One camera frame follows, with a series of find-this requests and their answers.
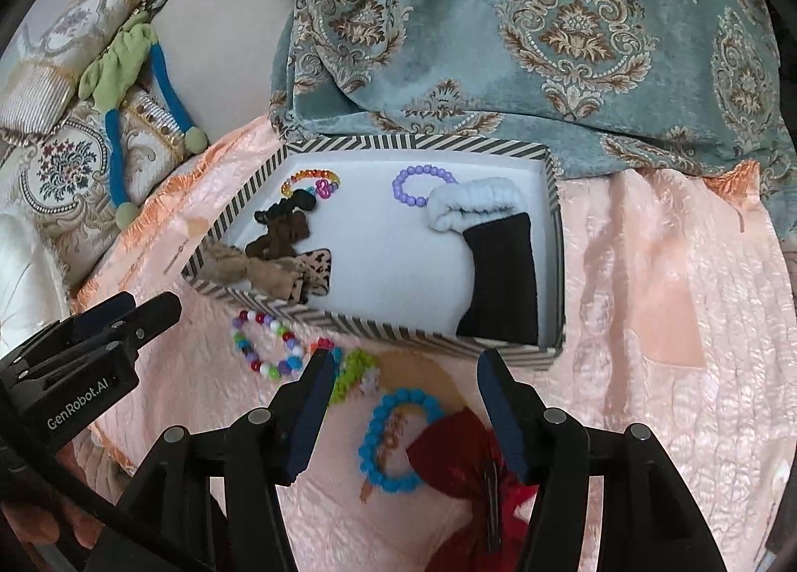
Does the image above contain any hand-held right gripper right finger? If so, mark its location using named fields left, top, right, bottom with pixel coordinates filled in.
left=476, top=349, right=726, bottom=572

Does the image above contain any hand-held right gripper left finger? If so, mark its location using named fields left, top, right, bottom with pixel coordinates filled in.
left=84, top=348, right=337, bottom=572

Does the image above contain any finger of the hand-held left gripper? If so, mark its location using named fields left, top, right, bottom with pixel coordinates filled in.
left=71, top=292, right=138, bottom=337
left=118, top=292, right=183, bottom=354

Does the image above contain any red bow hair clip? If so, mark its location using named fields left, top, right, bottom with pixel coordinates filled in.
left=406, top=410, right=539, bottom=572

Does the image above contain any blue bead bracelet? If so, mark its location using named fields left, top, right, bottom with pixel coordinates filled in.
left=359, top=388, right=444, bottom=493

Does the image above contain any striped cardboard box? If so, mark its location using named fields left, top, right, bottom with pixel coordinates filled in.
left=180, top=133, right=566, bottom=372

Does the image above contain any person's left hand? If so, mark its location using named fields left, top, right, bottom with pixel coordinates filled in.
left=0, top=500, right=87, bottom=549

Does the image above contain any white pillow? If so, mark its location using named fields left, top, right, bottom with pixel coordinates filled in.
left=0, top=211, right=69, bottom=355

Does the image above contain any cream floral medallion pillow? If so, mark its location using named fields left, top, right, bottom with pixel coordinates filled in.
left=18, top=87, right=194, bottom=293

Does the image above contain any leopard print hair clip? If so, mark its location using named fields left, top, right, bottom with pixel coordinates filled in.
left=292, top=247, right=334, bottom=302

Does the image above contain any pink textured bedspread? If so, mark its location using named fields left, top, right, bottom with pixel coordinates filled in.
left=68, top=112, right=797, bottom=572

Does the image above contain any white fluffy scrunchie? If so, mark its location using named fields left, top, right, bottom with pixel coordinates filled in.
left=426, top=179, right=530, bottom=232

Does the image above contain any green and blue plush toy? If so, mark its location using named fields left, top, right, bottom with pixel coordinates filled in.
left=78, top=12, right=209, bottom=228

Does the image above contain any striped floral embroidered pillow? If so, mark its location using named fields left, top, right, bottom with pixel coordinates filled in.
left=0, top=0, right=156, bottom=143

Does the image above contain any plain beige cushion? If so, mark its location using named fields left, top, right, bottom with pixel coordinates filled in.
left=152, top=0, right=293, bottom=143

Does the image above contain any teal damask patterned blanket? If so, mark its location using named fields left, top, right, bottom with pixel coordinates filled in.
left=267, top=0, right=797, bottom=206

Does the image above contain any green bead bracelet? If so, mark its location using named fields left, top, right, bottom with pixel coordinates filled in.
left=330, top=349, right=382, bottom=405

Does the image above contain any multicolour bead bracelet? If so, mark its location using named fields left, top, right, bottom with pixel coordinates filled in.
left=232, top=309, right=306, bottom=381

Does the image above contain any beige bow hair tie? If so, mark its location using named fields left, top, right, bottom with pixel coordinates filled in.
left=198, top=239, right=312, bottom=302

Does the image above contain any brown bow hair tie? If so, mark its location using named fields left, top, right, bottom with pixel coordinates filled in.
left=245, top=212, right=312, bottom=258

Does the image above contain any black hair tie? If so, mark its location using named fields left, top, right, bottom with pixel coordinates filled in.
left=254, top=189, right=318, bottom=225

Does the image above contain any rainbow bead bracelet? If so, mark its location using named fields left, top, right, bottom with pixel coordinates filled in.
left=280, top=169, right=342, bottom=200

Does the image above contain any purple bead bracelet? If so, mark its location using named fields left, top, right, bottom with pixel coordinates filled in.
left=392, top=164, right=458, bottom=209

